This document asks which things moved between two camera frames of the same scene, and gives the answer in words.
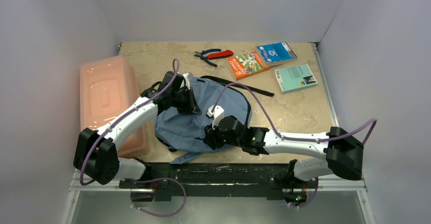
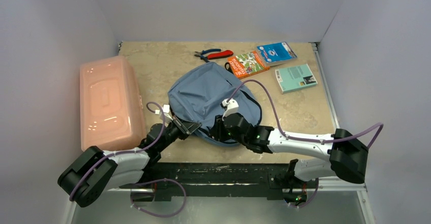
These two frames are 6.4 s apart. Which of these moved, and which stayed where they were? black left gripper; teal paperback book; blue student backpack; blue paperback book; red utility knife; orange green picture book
Moved: black left gripper; blue student backpack
Stayed: orange green picture book; teal paperback book; blue paperback book; red utility knife
